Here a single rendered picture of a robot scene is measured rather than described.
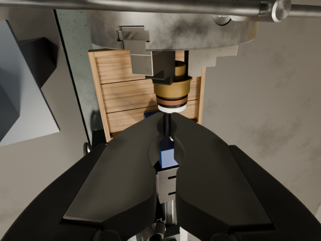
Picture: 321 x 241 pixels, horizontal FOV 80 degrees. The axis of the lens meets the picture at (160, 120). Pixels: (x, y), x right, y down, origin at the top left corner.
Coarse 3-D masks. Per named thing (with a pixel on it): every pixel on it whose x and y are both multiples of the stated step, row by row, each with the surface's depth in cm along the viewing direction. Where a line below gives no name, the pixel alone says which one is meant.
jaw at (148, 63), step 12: (120, 36) 27; (132, 36) 27; (144, 36) 26; (132, 48) 28; (144, 48) 27; (132, 60) 30; (144, 60) 29; (156, 60) 30; (168, 60) 35; (132, 72) 31; (144, 72) 30; (156, 72) 31; (168, 72) 36; (168, 84) 38
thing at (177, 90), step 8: (176, 64) 44; (184, 64) 41; (176, 72) 40; (184, 72) 42; (176, 80) 40; (184, 80) 40; (160, 88) 41; (168, 88) 41; (176, 88) 41; (184, 88) 41; (160, 96) 42; (168, 96) 42; (176, 96) 41; (184, 96) 44; (160, 104) 44; (168, 104) 43; (176, 104) 43; (184, 104) 44
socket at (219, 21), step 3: (213, 15) 24; (216, 15) 25; (213, 18) 25; (216, 18) 25; (219, 18) 25; (222, 18) 25; (225, 18) 25; (228, 18) 25; (216, 21) 25; (219, 21) 25; (222, 21) 25; (225, 21) 25; (219, 24) 25; (222, 24) 25
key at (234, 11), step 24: (0, 0) 9; (24, 0) 9; (48, 0) 10; (72, 0) 10; (96, 0) 11; (120, 0) 11; (144, 0) 12; (168, 0) 13; (192, 0) 15; (216, 0) 16
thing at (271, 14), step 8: (240, 0) 21; (248, 0) 20; (256, 0) 19; (264, 0) 18; (272, 0) 17; (280, 0) 17; (288, 0) 17; (264, 8) 18; (272, 8) 17; (280, 8) 17; (288, 8) 18; (224, 16) 24; (232, 16) 22; (240, 16) 21; (248, 16) 20; (256, 16) 19; (264, 16) 18; (272, 16) 18; (280, 16) 18
